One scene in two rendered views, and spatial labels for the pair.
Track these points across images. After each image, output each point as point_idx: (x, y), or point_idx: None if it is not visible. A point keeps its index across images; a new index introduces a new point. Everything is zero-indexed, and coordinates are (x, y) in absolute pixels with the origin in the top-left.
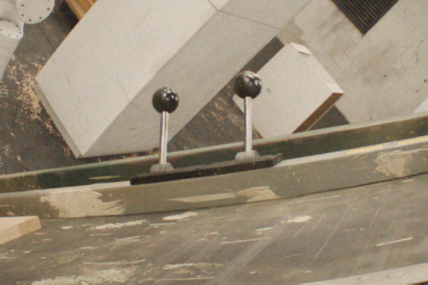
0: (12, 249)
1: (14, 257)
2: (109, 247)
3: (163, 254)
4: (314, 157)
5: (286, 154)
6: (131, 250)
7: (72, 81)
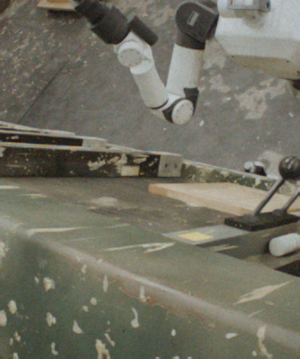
0: (201, 209)
1: (175, 205)
2: (165, 214)
3: (124, 212)
4: (227, 232)
5: None
6: (147, 213)
7: None
